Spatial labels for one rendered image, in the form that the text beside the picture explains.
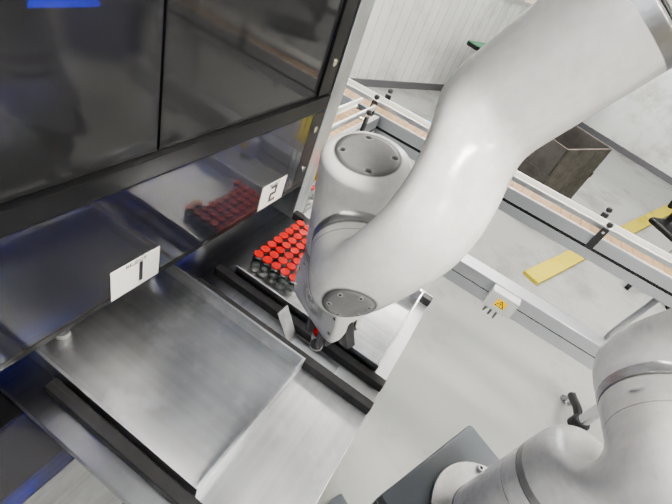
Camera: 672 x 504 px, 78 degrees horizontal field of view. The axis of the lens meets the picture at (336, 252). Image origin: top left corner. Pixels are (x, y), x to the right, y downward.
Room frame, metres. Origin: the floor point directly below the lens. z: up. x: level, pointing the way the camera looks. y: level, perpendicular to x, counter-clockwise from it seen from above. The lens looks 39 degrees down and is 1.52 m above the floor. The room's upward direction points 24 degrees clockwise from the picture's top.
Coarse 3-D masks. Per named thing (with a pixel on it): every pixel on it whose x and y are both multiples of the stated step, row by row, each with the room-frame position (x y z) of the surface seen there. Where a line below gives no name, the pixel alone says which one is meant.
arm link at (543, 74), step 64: (576, 0) 0.32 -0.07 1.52; (640, 0) 0.31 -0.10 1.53; (512, 64) 0.32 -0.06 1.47; (576, 64) 0.31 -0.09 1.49; (640, 64) 0.31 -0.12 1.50; (448, 128) 0.30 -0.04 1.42; (512, 128) 0.31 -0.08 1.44; (448, 192) 0.27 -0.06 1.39; (320, 256) 0.27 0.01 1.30; (384, 256) 0.25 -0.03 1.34; (448, 256) 0.26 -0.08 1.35
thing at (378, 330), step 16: (240, 272) 0.58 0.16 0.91; (256, 272) 0.62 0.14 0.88; (256, 288) 0.57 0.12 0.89; (272, 288) 0.60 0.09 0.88; (288, 304) 0.55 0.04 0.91; (400, 304) 0.71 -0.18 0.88; (416, 304) 0.69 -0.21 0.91; (304, 320) 0.54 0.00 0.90; (368, 320) 0.62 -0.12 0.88; (384, 320) 0.64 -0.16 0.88; (400, 320) 0.66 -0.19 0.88; (368, 336) 0.58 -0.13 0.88; (384, 336) 0.60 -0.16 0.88; (352, 352) 0.51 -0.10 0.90; (368, 352) 0.54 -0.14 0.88; (384, 352) 0.55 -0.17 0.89
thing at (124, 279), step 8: (144, 256) 0.40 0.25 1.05; (152, 256) 0.41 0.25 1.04; (128, 264) 0.37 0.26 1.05; (136, 264) 0.39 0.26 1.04; (144, 264) 0.40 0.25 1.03; (152, 264) 0.41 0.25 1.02; (112, 272) 0.35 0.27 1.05; (120, 272) 0.36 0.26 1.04; (128, 272) 0.37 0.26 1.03; (136, 272) 0.39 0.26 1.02; (144, 272) 0.40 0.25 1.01; (152, 272) 0.41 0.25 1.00; (112, 280) 0.35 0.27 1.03; (120, 280) 0.36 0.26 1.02; (128, 280) 0.37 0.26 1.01; (136, 280) 0.39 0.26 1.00; (144, 280) 0.40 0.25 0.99; (112, 288) 0.35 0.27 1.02; (120, 288) 0.36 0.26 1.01; (128, 288) 0.37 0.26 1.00; (112, 296) 0.35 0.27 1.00
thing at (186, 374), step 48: (144, 288) 0.47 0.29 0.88; (192, 288) 0.51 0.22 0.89; (96, 336) 0.35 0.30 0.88; (144, 336) 0.38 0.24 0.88; (192, 336) 0.42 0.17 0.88; (240, 336) 0.46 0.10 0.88; (96, 384) 0.28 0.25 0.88; (144, 384) 0.31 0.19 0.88; (192, 384) 0.34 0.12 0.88; (240, 384) 0.37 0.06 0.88; (144, 432) 0.24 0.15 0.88; (192, 432) 0.27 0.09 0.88; (240, 432) 0.30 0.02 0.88; (192, 480) 0.21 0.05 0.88
